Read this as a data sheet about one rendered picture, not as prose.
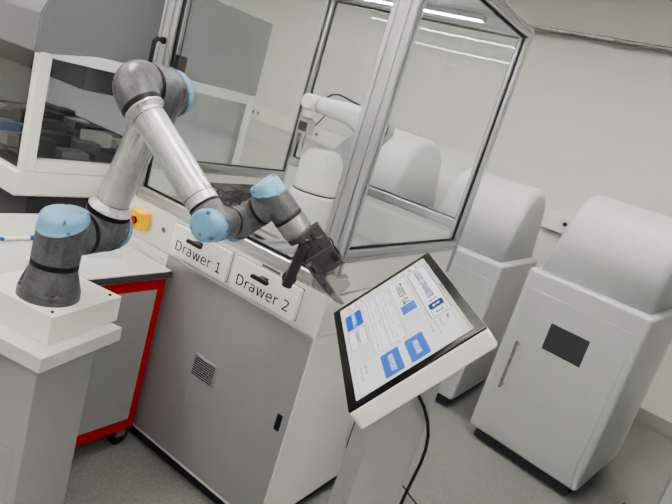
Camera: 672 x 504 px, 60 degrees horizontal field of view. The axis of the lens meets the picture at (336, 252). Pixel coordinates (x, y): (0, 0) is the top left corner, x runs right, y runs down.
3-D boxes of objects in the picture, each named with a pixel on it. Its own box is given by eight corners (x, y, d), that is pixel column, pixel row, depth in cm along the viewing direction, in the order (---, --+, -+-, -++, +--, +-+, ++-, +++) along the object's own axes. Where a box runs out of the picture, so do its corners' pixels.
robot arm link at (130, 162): (54, 239, 155) (134, 50, 139) (96, 234, 169) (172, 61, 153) (86, 265, 153) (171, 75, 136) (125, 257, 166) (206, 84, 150)
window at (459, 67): (344, 249, 180) (435, -44, 159) (343, 248, 180) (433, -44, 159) (452, 239, 252) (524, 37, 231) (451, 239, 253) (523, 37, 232)
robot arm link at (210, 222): (112, 40, 128) (230, 227, 123) (145, 50, 138) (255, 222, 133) (80, 74, 132) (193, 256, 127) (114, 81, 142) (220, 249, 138)
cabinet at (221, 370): (253, 547, 201) (317, 340, 182) (82, 399, 252) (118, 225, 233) (385, 453, 281) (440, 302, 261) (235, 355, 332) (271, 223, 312)
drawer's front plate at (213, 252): (223, 282, 201) (230, 252, 198) (168, 251, 215) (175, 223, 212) (226, 282, 202) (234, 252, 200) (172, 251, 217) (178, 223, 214)
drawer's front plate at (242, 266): (291, 321, 185) (301, 290, 183) (228, 285, 200) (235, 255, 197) (295, 321, 187) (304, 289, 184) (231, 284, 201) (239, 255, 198)
